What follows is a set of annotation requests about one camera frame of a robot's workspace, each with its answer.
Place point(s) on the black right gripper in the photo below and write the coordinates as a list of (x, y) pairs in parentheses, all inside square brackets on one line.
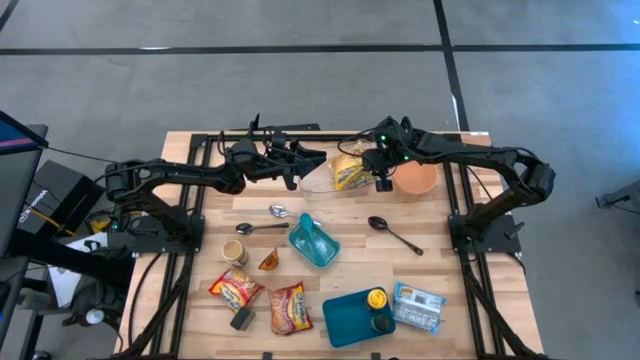
[(387, 157)]

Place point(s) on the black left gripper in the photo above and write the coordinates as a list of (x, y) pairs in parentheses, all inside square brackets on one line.
[(270, 160)]

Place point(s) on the teal plastic spoon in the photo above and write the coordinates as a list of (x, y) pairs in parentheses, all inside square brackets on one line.
[(306, 221)]

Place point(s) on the brown taco seasoning packet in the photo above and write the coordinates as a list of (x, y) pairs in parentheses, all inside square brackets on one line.
[(270, 262)]

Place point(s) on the yellow round lid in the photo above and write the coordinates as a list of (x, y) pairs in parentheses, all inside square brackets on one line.
[(376, 299)]

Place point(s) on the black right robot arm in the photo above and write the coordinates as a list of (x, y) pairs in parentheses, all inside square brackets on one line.
[(475, 155)]

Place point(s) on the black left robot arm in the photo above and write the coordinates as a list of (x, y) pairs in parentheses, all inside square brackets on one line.
[(175, 172)]

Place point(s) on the blue white food packet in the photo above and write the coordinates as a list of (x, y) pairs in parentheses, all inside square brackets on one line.
[(417, 307)]

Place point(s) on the clear plastic container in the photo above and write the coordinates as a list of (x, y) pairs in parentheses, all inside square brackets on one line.
[(315, 187)]

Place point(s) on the orange bowl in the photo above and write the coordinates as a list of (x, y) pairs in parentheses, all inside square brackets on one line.
[(415, 180)]

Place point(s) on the silver metal spoon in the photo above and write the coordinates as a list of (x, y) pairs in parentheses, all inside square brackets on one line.
[(277, 210)]

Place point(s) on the black plastic spoon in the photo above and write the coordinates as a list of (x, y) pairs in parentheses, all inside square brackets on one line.
[(377, 223)]

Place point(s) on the teal plastic bin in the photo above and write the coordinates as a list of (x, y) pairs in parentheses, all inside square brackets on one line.
[(320, 250)]

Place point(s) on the dark metal spoon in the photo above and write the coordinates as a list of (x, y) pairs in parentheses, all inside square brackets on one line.
[(244, 228)]

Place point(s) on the white tape strip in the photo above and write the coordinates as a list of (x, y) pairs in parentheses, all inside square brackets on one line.
[(480, 133)]

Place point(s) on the red yellow ramen packet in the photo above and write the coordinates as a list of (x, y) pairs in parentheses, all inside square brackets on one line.
[(235, 290), (290, 310)]

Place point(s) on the blue plastic bin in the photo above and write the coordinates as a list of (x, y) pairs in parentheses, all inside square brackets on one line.
[(345, 320)]

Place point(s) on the small black box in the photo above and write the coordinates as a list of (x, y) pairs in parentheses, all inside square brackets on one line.
[(242, 318)]

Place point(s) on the black equipment box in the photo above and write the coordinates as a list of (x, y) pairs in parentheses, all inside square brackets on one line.
[(65, 195)]

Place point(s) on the white paper sheet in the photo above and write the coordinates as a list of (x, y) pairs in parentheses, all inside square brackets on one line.
[(67, 285)]

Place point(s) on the dark computer monitor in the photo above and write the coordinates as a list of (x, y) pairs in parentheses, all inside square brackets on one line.
[(15, 190)]

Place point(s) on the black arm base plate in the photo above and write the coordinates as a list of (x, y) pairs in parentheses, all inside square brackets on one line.
[(190, 240), (500, 242)]

